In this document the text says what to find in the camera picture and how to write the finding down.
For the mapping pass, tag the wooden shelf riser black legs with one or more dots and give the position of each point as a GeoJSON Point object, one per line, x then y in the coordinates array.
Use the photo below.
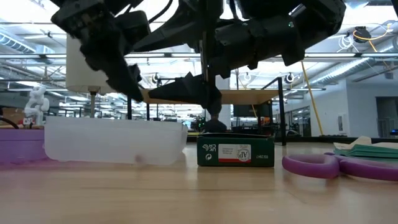
{"type": "Point", "coordinates": [248, 97]}

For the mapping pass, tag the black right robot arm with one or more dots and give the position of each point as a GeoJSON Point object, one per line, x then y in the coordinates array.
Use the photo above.
{"type": "Point", "coordinates": [323, 15]}

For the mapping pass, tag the green crayon box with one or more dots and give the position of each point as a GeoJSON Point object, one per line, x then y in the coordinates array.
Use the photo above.
{"type": "Point", "coordinates": [264, 149]}

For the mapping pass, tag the white shade table lamp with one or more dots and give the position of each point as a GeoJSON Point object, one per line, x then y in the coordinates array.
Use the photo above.
{"type": "Point", "coordinates": [77, 71]}

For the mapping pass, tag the purple-lidded clear pencil case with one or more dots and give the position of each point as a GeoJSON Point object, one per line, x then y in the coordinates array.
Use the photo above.
{"type": "Point", "coordinates": [109, 140]}

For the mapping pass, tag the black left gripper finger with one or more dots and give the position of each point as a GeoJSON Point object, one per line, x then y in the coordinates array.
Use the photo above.
{"type": "Point", "coordinates": [119, 76]}
{"type": "Point", "coordinates": [136, 72]}

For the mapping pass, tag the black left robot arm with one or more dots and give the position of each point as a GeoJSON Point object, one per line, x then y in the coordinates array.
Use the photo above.
{"type": "Point", "coordinates": [124, 3]}

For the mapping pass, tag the teal sticky note pad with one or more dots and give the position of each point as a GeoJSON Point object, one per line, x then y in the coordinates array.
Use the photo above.
{"type": "Point", "coordinates": [367, 151]}

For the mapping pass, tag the person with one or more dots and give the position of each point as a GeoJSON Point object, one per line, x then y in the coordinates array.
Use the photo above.
{"type": "Point", "coordinates": [215, 127]}

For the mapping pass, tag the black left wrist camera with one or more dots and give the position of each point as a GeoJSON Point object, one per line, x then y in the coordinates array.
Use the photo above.
{"type": "Point", "coordinates": [133, 29]}

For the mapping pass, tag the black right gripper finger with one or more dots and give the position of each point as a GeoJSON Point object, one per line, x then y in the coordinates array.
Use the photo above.
{"type": "Point", "coordinates": [189, 88]}
{"type": "Point", "coordinates": [177, 34]}

